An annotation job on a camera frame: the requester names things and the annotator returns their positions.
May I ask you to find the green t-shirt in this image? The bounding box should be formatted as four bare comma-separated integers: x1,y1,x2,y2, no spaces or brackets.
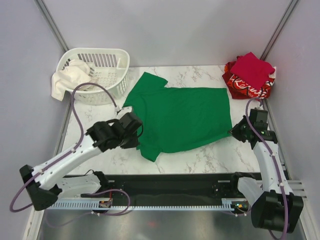
123,72,232,162

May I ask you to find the white cream t-shirt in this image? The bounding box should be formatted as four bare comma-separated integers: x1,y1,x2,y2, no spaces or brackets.
51,59,98,101

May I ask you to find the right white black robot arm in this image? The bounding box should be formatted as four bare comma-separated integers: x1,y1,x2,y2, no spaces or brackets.
229,108,304,234

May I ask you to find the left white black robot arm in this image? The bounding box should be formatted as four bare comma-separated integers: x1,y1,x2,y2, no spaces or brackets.
19,112,143,211

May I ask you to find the red printed folded t-shirt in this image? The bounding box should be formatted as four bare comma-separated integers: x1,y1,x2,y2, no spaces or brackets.
222,55,277,100

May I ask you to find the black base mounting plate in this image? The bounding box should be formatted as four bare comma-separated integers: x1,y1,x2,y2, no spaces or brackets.
97,172,244,205

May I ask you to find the folded crimson red t-shirt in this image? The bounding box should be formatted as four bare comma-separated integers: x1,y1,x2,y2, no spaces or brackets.
230,52,276,90

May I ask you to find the white plastic laundry basket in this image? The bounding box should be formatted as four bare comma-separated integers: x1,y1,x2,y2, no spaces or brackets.
56,47,130,105

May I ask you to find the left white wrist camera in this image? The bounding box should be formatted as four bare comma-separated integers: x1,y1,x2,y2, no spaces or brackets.
115,106,133,119

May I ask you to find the white slotted cable duct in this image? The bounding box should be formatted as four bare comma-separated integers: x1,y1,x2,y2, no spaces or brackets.
48,198,250,211

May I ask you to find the right aluminium frame post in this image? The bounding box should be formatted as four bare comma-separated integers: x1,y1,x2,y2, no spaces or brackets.
260,0,300,61

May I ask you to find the aluminium frame post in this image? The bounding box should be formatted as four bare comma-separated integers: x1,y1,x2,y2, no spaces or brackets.
260,0,300,61
34,0,69,52

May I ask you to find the left aluminium frame post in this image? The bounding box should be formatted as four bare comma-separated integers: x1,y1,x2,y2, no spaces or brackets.
34,0,69,52

